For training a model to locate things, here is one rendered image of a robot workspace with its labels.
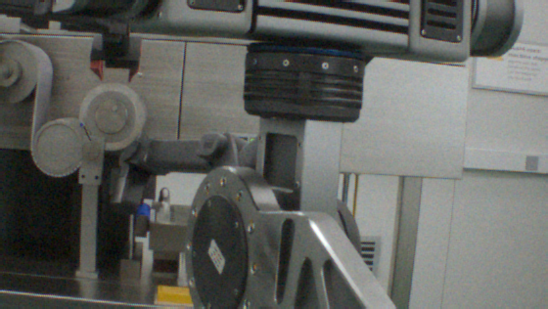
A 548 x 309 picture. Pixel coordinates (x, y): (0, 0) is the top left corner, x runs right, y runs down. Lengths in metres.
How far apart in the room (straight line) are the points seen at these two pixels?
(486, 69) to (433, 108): 2.50
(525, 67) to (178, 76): 2.94
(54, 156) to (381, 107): 0.87
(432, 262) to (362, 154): 2.57
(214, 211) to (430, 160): 1.51
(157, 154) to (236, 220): 0.82
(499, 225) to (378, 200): 0.69
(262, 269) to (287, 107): 0.18
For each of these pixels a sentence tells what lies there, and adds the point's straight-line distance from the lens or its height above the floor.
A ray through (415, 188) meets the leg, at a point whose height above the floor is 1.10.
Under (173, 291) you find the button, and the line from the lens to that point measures 1.94.
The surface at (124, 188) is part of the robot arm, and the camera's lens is 1.98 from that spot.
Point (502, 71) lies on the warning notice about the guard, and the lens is 5.09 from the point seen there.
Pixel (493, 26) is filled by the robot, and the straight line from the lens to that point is 1.25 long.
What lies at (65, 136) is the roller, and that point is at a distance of 2.18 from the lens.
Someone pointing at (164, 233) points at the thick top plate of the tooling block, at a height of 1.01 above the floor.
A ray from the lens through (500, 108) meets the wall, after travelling 5.10.
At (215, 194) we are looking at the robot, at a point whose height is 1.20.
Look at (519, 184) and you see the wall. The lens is 5.16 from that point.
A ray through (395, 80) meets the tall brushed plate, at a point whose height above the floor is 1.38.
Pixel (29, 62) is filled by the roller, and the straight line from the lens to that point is 2.19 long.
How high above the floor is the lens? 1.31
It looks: 3 degrees down
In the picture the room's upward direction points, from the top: 4 degrees clockwise
